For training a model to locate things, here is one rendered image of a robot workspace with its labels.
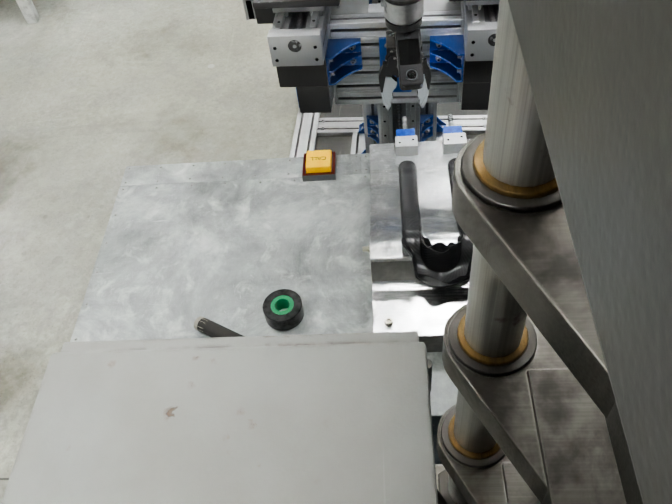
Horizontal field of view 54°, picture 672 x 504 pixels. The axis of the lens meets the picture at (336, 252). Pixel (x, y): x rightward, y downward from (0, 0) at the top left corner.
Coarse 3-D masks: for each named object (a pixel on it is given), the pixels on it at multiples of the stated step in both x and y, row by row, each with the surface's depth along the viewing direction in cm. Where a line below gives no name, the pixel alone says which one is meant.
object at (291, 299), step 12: (264, 300) 133; (276, 300) 133; (288, 300) 132; (300, 300) 132; (264, 312) 131; (276, 312) 131; (288, 312) 130; (300, 312) 131; (276, 324) 130; (288, 324) 130
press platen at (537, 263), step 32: (480, 160) 51; (480, 192) 50; (512, 192) 49; (544, 192) 49; (480, 224) 50; (512, 224) 48; (544, 224) 48; (512, 256) 47; (544, 256) 46; (576, 256) 46; (512, 288) 49; (544, 288) 44; (576, 288) 44; (544, 320) 46; (576, 320) 43; (576, 352) 43; (608, 384) 41; (608, 416) 42
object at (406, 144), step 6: (402, 120) 155; (402, 126) 154; (396, 132) 151; (402, 132) 151; (408, 132) 151; (414, 132) 150; (396, 138) 148; (402, 138) 148; (408, 138) 147; (414, 138) 147; (396, 144) 146; (402, 144) 146; (408, 144) 146; (414, 144) 146; (396, 150) 147; (402, 150) 147; (408, 150) 147; (414, 150) 147
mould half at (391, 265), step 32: (384, 160) 147; (416, 160) 146; (448, 160) 146; (384, 192) 142; (448, 192) 140; (384, 224) 132; (448, 224) 130; (384, 256) 125; (384, 288) 128; (416, 288) 128; (448, 288) 127; (416, 320) 123
